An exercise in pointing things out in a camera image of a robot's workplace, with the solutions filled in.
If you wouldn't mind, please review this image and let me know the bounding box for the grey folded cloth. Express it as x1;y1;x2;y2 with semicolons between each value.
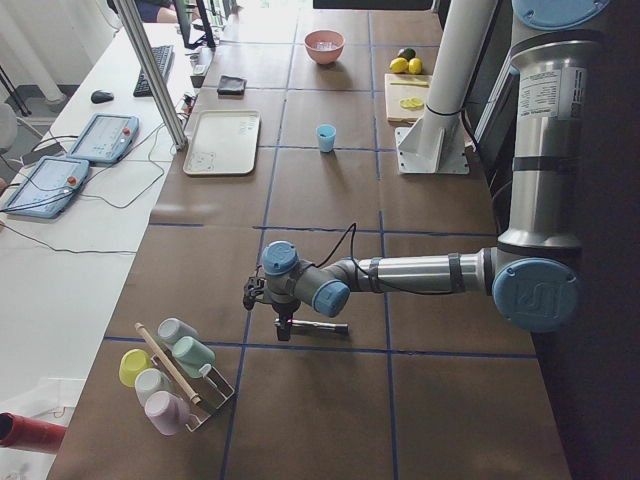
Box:
217;75;247;97

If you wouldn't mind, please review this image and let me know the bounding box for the black keyboard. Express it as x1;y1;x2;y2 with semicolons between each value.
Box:
132;44;176;98

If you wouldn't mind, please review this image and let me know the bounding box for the white cup lower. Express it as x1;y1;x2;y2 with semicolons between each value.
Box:
134;368;174;407

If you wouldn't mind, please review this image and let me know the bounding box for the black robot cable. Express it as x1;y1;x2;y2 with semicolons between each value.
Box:
309;222;456;296

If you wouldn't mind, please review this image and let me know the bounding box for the pile of clear ice cubes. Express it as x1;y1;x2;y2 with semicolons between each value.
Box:
314;41;337;51

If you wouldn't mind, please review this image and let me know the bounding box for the teach pendant far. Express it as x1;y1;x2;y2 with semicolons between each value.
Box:
67;113;139;164

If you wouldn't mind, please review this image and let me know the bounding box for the metal cup rack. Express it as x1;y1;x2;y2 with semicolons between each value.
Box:
151;353;235;433

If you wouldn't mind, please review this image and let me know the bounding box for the black computer mouse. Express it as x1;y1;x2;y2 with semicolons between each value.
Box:
90;90;114;104

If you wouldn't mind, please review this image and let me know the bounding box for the teach pendant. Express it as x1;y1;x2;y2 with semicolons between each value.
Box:
2;156;90;219
67;113;139;164

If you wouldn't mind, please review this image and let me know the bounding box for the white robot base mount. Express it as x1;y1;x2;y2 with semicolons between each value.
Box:
395;0;498;175

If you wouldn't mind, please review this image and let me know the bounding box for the pink cup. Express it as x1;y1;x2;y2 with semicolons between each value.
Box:
144;391;190;436

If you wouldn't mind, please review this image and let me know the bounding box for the teach pendant near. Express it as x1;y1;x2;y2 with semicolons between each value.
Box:
2;156;90;219

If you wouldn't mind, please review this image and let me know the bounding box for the light blue cup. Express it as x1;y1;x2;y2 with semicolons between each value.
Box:
316;124;337;153

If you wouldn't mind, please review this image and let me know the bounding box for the grey cup upper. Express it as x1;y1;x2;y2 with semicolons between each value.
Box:
157;317;199;347

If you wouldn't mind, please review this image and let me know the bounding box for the yellow cup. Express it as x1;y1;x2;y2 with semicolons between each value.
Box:
118;349;152;388

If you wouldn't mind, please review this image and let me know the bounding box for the aluminium frame post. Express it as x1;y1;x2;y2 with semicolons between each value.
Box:
114;0;188;151

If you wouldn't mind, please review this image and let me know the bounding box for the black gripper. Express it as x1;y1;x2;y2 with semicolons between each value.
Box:
272;299;300;341

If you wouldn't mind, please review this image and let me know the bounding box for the cream bear tray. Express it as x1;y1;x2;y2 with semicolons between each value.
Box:
183;110;260;176

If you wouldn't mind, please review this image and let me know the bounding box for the wooden cutting board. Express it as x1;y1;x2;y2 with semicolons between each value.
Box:
384;73;432;123

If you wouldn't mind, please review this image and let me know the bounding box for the green avocado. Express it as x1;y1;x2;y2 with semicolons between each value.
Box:
397;47;416;61

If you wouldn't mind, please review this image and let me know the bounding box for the lemon slices stack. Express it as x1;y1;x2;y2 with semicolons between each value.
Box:
399;97;424;110

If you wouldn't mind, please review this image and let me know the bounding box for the red cylinder object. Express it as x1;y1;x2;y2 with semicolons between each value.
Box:
1;412;67;454

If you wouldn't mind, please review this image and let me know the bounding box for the yellow lemon lower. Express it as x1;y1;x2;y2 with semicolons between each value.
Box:
389;57;409;74

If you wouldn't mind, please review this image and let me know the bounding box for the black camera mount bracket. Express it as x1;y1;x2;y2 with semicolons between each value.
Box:
242;273;270;311

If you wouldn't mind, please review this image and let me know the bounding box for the yellow lemon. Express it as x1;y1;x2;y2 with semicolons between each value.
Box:
389;57;409;74
407;57;423;75

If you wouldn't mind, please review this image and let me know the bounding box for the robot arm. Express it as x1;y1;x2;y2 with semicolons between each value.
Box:
243;1;609;341

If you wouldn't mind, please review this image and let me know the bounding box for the pink bowl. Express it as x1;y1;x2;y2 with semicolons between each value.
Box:
304;30;345;65

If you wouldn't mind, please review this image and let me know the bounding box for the yellow lemon upper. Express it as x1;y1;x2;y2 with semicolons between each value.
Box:
407;57;423;75

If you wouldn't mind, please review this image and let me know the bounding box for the green cup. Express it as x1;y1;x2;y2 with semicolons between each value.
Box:
172;336;216;378

